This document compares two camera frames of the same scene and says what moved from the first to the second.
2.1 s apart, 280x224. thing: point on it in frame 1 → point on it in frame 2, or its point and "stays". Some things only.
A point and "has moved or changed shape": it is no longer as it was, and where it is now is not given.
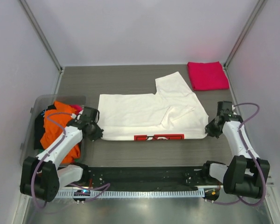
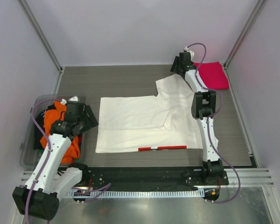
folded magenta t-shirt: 207,76 stays
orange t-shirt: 55,122 stays
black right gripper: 209,129 → 175,63
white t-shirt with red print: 173,112 has moved or changed shape
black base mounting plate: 148,178 stays
